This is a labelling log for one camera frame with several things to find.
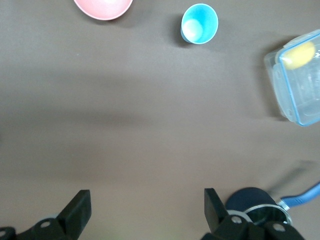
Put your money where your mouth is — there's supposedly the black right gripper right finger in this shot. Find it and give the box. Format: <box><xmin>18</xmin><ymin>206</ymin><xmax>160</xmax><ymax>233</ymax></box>
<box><xmin>201</xmin><ymin>187</ymin><xmax>307</xmax><ymax>240</ymax></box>

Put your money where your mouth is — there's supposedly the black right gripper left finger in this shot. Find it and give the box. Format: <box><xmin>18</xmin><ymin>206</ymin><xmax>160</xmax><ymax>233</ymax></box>
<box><xmin>0</xmin><ymin>189</ymin><xmax>92</xmax><ymax>240</ymax></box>

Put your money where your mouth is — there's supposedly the clear plastic lidded container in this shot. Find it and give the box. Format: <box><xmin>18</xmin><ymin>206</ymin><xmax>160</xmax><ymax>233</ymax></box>
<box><xmin>264</xmin><ymin>28</ymin><xmax>320</xmax><ymax>128</ymax></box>

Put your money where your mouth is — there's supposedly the yellow round food piece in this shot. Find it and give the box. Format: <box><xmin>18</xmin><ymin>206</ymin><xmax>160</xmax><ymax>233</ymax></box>
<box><xmin>284</xmin><ymin>41</ymin><xmax>316</xmax><ymax>70</ymax></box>

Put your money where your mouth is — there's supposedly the empty blue plastic cup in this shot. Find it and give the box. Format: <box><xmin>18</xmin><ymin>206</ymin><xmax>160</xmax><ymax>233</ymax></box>
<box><xmin>180</xmin><ymin>3</ymin><xmax>219</xmax><ymax>45</ymax></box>

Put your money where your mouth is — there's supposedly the pink bowl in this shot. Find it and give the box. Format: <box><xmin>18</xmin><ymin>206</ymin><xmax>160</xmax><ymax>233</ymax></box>
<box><xmin>73</xmin><ymin>0</ymin><xmax>134</xmax><ymax>21</ymax></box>

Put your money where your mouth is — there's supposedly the black pot with blue handle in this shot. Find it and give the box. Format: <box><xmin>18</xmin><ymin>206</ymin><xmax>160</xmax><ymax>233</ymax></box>
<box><xmin>226</xmin><ymin>181</ymin><xmax>320</xmax><ymax>227</ymax></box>

